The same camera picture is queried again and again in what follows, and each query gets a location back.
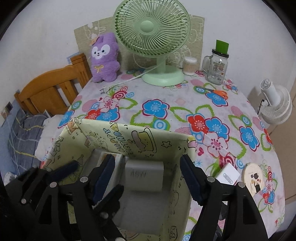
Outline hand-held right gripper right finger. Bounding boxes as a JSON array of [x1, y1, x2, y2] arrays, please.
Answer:
[[180, 154, 269, 241]]

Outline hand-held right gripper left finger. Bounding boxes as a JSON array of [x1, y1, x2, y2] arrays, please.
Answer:
[[30, 155, 115, 241]]

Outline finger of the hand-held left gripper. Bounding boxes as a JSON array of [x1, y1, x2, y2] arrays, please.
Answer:
[[94, 185, 125, 241], [14, 161, 79, 209]]

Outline small white box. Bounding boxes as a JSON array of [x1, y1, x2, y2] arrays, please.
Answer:
[[215, 162, 240, 185]]

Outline yellow cartoon print box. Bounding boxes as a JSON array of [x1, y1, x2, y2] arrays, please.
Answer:
[[43, 118, 196, 241]]

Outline round cream tin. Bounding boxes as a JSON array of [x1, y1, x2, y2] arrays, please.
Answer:
[[241, 162, 265, 194]]

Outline white box orange print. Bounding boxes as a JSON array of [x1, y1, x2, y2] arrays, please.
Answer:
[[99, 151, 126, 186]]

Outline white charger block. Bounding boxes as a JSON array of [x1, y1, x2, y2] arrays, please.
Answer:
[[125, 160, 164, 192]]

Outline blue plaid bedding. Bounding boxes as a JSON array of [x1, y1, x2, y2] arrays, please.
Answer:
[[7, 109, 50, 176]]

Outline floral tablecloth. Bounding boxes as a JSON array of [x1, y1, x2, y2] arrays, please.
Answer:
[[35, 68, 286, 241]]

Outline wooden bed headboard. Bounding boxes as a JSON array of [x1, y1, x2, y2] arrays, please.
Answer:
[[14, 53, 93, 116]]

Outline white circulator fan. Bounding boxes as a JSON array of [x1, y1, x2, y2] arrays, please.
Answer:
[[258, 79, 291, 125]]

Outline purple plush toy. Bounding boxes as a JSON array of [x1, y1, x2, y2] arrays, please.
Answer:
[[89, 32, 121, 83]]

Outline clear cotton swab jar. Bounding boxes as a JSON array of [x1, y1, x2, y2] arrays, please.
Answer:
[[183, 56, 198, 76]]

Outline light blue paper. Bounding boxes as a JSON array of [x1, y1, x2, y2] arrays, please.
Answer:
[[67, 53, 86, 63]]

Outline glass mug jar green lid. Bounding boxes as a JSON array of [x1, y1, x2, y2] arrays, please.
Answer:
[[202, 39, 230, 84]]

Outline beige cartoon print mat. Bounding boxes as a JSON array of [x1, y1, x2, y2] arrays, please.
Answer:
[[74, 15, 205, 72]]

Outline green desk fan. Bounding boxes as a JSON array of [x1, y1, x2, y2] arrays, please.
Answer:
[[113, 0, 192, 86]]

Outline orange handled scissors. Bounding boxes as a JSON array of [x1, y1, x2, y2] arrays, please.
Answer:
[[196, 86, 228, 100]]

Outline white fan power cable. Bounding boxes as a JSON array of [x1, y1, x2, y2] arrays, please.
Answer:
[[102, 65, 160, 91]]

